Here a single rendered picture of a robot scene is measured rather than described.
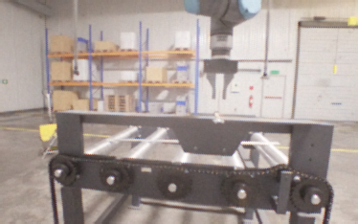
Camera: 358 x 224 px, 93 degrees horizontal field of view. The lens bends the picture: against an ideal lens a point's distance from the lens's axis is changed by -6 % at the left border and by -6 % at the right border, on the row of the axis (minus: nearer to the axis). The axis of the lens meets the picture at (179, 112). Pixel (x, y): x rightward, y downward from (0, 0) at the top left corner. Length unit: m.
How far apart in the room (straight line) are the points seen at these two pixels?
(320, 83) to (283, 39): 2.84
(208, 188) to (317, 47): 10.72
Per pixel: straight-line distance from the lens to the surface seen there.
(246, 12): 0.63
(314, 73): 11.10
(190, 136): 0.86
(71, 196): 1.21
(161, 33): 10.65
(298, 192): 0.96
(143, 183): 0.98
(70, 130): 1.10
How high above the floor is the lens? 1.28
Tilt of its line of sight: 7 degrees down
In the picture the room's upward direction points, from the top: 1 degrees clockwise
